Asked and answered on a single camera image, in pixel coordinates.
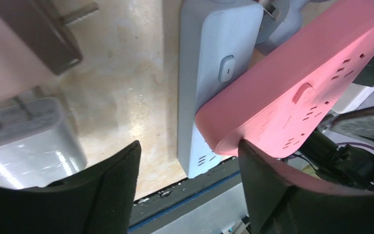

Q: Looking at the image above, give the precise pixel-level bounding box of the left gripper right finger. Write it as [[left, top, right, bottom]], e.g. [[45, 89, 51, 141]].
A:
[[238, 140, 374, 234]]

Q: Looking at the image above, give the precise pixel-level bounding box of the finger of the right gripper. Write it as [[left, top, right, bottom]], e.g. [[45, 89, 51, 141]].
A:
[[330, 106, 374, 142]]

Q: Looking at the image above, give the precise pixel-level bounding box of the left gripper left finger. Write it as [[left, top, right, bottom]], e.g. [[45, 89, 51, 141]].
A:
[[0, 141, 141, 234]]

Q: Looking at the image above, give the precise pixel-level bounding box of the pink triangular power strip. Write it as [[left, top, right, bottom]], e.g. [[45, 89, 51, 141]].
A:
[[195, 0, 374, 158]]

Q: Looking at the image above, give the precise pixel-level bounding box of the pink brown charger plug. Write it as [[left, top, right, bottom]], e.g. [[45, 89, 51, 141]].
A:
[[0, 0, 99, 102]]

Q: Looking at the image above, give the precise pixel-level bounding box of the small white charger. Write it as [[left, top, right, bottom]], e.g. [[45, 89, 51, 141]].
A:
[[0, 97, 87, 190]]

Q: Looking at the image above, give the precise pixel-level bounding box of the light blue power strip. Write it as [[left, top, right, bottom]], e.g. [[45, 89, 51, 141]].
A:
[[177, 0, 330, 179]]

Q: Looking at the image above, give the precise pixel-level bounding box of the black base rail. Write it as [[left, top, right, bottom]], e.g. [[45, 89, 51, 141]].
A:
[[127, 157, 239, 234]]

